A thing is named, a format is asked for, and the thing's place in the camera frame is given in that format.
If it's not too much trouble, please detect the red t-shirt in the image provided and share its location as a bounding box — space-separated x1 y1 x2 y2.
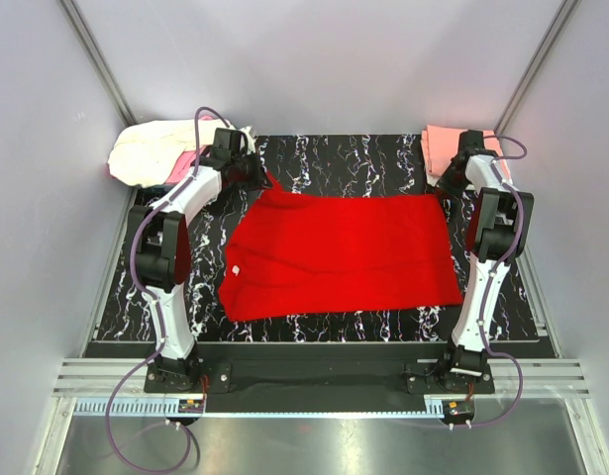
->
219 185 462 322

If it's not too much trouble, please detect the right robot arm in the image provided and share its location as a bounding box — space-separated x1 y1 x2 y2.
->
435 130 535 393

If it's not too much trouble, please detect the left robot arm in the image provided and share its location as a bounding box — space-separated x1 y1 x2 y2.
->
126 128 270 393

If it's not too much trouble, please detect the folded white shirt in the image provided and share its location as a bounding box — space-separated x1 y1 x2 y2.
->
421 127 447 185

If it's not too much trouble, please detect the folded salmon pink shirt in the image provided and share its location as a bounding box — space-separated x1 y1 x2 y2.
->
424 124 513 179

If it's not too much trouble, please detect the pink crumpled shirt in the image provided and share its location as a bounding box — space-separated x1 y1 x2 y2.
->
165 150 196 185

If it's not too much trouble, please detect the white crumpled shirt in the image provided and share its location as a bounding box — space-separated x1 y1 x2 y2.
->
107 115 225 186

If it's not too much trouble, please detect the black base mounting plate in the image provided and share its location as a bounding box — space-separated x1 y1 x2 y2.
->
144 340 496 415

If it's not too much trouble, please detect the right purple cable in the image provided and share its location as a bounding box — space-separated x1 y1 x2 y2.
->
422 135 528 429

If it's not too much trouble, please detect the purple cable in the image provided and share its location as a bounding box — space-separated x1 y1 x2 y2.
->
105 106 234 471
422 135 528 429

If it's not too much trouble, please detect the right corner aluminium post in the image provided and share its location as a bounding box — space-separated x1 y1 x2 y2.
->
494 0 581 135

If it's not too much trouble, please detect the corner aluminium post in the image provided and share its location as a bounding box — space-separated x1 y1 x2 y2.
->
494 0 581 135
57 0 137 127

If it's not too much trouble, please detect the aluminium front rail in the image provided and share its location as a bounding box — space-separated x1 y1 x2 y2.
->
52 358 590 399

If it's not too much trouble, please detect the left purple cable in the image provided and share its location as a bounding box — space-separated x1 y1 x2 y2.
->
105 106 234 471

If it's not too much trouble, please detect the left corner aluminium post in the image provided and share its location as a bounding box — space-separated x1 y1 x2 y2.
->
57 0 137 127

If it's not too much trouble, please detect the white cable duct strip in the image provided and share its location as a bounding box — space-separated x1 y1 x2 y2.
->
74 396 473 420

